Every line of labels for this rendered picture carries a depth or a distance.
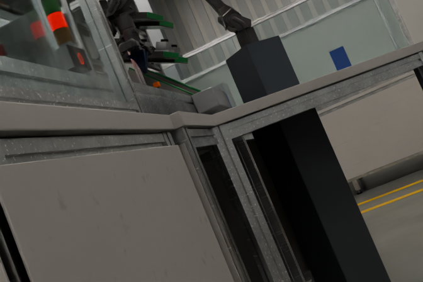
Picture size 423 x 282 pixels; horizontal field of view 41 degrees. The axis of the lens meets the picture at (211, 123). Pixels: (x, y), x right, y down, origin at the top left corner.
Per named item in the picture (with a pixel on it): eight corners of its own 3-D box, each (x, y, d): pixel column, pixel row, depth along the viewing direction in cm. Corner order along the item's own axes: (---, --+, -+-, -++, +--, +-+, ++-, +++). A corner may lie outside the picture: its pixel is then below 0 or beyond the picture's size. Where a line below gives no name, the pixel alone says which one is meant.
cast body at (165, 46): (174, 58, 215) (174, 39, 214) (169, 57, 211) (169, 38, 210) (155, 58, 218) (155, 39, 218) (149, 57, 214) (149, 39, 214)
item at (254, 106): (434, 46, 181) (430, 38, 181) (207, 128, 135) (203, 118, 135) (306, 108, 241) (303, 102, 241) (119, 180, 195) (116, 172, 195)
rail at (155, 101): (225, 127, 197) (213, 99, 198) (146, 127, 110) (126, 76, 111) (211, 133, 198) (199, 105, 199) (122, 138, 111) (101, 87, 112)
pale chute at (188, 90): (203, 104, 216) (206, 93, 215) (189, 105, 203) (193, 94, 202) (141, 78, 224) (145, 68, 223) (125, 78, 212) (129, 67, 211)
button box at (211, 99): (231, 107, 182) (224, 90, 182) (219, 105, 161) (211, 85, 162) (212, 116, 183) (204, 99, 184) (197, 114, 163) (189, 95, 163)
